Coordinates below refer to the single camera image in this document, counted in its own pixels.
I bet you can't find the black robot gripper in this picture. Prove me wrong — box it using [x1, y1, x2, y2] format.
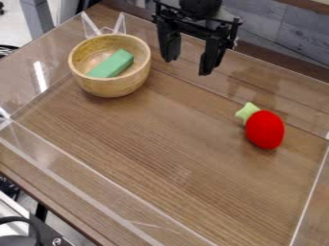
[152, 0, 243, 76]

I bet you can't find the red plush fruit green stem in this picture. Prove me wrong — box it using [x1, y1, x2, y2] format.
[235, 102, 285, 150]

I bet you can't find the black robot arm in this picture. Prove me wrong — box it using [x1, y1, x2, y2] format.
[152, 0, 243, 76]

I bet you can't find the green rectangular block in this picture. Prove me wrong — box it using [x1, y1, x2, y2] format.
[85, 49, 133, 78]

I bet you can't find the wooden bowl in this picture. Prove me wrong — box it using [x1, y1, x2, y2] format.
[68, 34, 151, 98]

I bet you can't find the clear acrylic tray enclosure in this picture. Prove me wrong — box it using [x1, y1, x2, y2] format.
[0, 19, 329, 246]

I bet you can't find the grey post top left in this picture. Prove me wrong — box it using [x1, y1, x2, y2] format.
[18, 0, 53, 39]

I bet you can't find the black metal bracket with screw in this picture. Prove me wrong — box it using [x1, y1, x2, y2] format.
[29, 214, 75, 246]

